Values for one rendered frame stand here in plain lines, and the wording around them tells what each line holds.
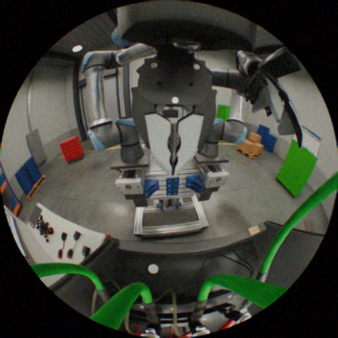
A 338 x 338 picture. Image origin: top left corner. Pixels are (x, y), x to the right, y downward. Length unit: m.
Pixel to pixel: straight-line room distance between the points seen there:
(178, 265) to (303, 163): 3.29
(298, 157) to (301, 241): 2.95
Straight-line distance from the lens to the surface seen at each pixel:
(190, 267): 0.49
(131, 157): 0.56
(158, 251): 0.37
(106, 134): 0.49
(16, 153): 6.53
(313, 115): 6.86
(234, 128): 0.60
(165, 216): 1.24
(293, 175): 3.43
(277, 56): 0.26
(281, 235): 0.15
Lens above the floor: 1.31
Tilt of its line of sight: 35 degrees down
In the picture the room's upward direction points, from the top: straight up
